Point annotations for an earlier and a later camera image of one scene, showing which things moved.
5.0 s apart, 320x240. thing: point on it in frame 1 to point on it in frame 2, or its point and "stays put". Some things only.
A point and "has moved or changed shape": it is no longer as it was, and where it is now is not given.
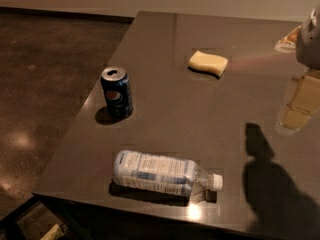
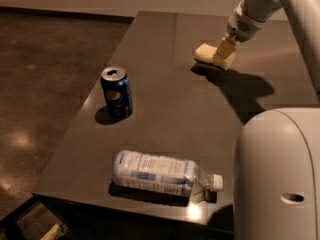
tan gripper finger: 305,101 to 226,46
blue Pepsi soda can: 117,85 stays put
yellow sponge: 212,64 has moved or changed shape
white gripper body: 309,43 to 242,28
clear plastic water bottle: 178,176 stays put
